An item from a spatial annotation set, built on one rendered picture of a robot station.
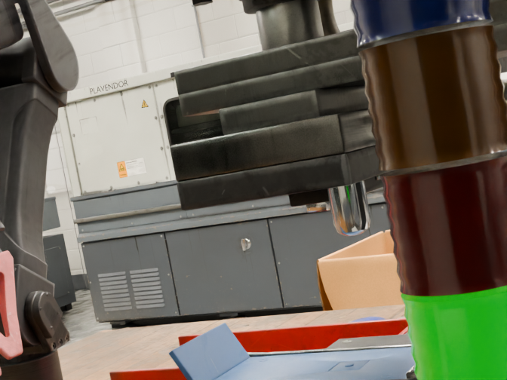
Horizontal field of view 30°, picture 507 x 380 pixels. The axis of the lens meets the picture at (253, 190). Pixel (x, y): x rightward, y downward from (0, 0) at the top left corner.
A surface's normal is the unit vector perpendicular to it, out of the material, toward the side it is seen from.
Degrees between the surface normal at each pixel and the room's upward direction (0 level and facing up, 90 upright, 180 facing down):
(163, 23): 90
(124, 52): 90
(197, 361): 60
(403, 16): 104
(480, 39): 76
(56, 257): 90
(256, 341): 90
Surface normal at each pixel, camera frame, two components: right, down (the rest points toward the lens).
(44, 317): 0.94, -0.16
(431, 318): -0.73, -0.07
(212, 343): 0.67, -0.61
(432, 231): -0.54, -0.11
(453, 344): -0.44, 0.37
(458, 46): 0.18, -0.23
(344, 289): -0.57, 0.17
